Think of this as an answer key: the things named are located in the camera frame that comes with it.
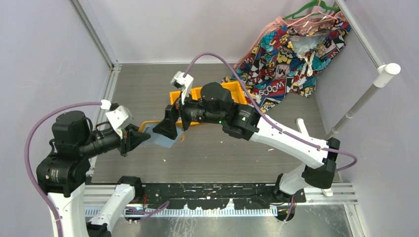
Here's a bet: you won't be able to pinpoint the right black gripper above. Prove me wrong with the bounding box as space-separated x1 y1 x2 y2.
153 86 225 139

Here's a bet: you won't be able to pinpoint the yellow card holder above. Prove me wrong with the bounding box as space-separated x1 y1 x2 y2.
139 120 185 148

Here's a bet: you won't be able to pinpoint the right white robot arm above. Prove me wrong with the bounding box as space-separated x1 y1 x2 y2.
152 82 340 203

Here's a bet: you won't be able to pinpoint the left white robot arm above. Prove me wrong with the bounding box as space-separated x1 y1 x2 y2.
36 111 150 237

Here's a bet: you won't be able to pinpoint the middle yellow bin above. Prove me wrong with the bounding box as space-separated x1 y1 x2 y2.
190 87 202 100

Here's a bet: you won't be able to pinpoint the right yellow bin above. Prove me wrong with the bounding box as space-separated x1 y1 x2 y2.
221 81 247 105

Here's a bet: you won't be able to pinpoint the colourful comic print shorts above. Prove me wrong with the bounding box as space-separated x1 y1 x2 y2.
234 17 351 113

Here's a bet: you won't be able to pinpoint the pink garment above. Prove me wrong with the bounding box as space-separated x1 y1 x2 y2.
233 11 344 69

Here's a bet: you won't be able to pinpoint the pink hanger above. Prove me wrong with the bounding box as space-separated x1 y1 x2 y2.
287 11 341 37

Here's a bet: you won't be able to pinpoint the green hanger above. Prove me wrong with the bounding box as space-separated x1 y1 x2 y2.
283 0 340 20

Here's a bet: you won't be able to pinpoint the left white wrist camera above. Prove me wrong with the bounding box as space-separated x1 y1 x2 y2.
100 99 133 139

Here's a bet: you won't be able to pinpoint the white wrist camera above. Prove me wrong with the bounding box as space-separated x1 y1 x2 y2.
100 99 133 139
170 71 194 105

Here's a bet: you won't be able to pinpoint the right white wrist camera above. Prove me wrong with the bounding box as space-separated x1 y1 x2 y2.
170 71 194 105

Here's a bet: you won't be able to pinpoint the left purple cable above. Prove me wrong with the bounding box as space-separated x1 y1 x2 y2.
25 101 105 223

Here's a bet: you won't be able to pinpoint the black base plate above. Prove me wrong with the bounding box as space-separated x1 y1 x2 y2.
132 183 306 221

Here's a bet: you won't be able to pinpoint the white clothes rail pole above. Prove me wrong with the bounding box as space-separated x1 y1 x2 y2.
296 63 401 197

